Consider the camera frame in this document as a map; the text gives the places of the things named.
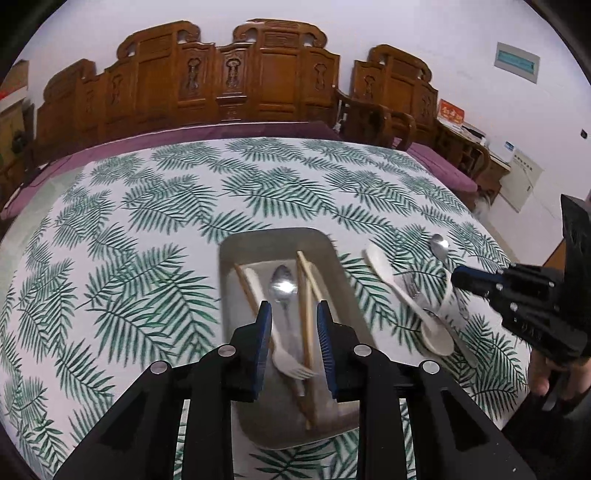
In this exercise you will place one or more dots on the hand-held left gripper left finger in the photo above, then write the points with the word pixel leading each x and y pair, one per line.
pixel 263 344

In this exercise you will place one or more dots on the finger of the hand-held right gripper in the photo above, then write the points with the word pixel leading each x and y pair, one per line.
pixel 508 304
pixel 480 277

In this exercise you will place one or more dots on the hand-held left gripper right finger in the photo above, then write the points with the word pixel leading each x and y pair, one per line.
pixel 325 346

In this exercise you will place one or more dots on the wooden chopstick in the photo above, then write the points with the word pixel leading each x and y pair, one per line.
pixel 309 274
pixel 242 281
pixel 303 323
pixel 312 406

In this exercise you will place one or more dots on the white plastic fork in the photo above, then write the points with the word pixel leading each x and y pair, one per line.
pixel 288 364

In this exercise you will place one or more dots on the white paper cup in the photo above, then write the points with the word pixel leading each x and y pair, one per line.
pixel 455 304

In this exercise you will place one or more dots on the rectangular metal tray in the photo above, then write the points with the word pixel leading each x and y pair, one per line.
pixel 344 300

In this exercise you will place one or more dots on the metal spoon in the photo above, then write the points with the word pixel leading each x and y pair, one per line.
pixel 281 284
pixel 438 242

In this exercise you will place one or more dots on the person's right hand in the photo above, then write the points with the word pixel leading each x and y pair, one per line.
pixel 539 376

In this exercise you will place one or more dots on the metal fork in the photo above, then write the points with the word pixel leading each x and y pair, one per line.
pixel 412 288

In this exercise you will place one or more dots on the clear plastic bag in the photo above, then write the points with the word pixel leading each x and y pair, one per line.
pixel 485 204

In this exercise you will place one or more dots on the white plastic spoon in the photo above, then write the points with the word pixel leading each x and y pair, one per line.
pixel 392 281

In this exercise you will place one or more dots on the square purple seat cushion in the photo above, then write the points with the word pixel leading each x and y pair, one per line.
pixel 443 168

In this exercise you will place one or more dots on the grey box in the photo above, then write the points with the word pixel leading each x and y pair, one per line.
pixel 474 133

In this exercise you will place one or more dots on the red gift box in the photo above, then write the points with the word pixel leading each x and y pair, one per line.
pixel 450 110

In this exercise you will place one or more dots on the leaf print tablecloth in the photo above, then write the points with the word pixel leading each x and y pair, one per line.
pixel 184 194

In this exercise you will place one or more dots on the carved wooden armchair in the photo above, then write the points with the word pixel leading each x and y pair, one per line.
pixel 397 83

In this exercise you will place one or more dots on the long purple seat cushion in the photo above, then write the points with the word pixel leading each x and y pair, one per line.
pixel 138 143

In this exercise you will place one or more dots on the carved wooden sofa bench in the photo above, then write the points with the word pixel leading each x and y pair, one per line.
pixel 277 78

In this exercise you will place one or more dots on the large cardboard box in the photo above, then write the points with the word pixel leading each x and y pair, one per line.
pixel 14 120

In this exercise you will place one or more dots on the grey wall electrical panel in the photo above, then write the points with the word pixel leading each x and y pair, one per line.
pixel 516 62

